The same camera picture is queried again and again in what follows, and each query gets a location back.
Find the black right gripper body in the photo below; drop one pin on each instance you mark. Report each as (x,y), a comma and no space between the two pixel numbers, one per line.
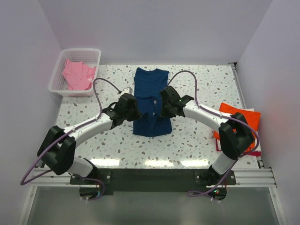
(166,111)

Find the aluminium frame rail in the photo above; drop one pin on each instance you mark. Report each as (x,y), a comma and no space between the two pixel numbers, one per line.
(255,178)

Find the white folded t-shirt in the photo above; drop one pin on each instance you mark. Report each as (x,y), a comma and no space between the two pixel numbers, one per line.
(216,136)

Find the orange folded t-shirt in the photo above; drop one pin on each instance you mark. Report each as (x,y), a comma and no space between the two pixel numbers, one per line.
(252,117)

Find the navy blue printed t-shirt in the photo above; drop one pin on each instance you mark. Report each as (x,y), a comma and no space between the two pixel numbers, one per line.
(148,85)

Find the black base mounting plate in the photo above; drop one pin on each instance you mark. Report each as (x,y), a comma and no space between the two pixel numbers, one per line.
(109,181)

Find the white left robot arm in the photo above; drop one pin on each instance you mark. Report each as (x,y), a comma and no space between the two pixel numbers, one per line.
(57,150)

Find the white plastic basket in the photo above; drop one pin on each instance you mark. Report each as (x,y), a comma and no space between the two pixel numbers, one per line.
(58,84)

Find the pink t-shirt in basket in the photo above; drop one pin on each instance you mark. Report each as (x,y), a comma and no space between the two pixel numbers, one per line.
(79,76)

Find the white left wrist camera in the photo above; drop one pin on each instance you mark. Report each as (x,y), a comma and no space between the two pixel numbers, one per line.
(127,90)

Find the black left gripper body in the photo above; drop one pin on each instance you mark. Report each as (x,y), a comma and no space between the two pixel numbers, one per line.
(132,114)

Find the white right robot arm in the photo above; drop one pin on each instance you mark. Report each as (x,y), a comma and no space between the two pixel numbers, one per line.
(235,135)

